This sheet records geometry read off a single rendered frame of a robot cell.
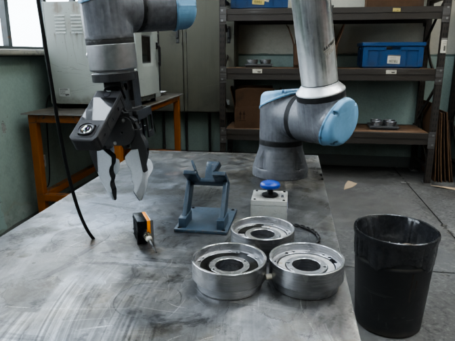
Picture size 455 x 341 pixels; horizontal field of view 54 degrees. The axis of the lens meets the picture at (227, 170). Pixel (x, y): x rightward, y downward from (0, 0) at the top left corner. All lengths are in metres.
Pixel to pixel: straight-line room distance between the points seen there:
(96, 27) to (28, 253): 0.38
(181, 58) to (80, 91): 1.73
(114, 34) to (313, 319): 0.49
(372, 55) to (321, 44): 3.17
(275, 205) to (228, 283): 0.30
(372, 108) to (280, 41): 1.14
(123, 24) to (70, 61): 2.31
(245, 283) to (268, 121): 0.63
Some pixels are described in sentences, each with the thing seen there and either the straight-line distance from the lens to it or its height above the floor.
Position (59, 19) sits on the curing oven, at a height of 1.33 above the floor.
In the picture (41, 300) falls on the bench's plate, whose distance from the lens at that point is 0.67.
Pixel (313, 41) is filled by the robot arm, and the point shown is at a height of 1.14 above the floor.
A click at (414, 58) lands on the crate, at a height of 1.08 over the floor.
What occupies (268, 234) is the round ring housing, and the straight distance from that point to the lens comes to 0.77.
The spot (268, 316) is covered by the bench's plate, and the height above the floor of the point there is 0.80.
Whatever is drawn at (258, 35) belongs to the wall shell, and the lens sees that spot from 4.66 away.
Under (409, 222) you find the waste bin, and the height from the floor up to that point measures 0.41.
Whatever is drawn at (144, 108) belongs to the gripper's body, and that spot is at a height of 1.03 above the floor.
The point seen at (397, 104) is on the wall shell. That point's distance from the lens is 4.77.
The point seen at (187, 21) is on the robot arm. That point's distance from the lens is 0.80.
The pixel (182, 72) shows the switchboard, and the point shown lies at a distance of 4.53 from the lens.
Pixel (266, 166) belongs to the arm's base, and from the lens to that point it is 1.17.
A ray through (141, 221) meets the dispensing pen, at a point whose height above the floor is 0.84.
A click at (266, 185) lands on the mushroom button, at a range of 0.87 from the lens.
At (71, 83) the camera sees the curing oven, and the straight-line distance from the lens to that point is 3.03.
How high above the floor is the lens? 1.12
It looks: 15 degrees down
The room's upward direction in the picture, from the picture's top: straight up
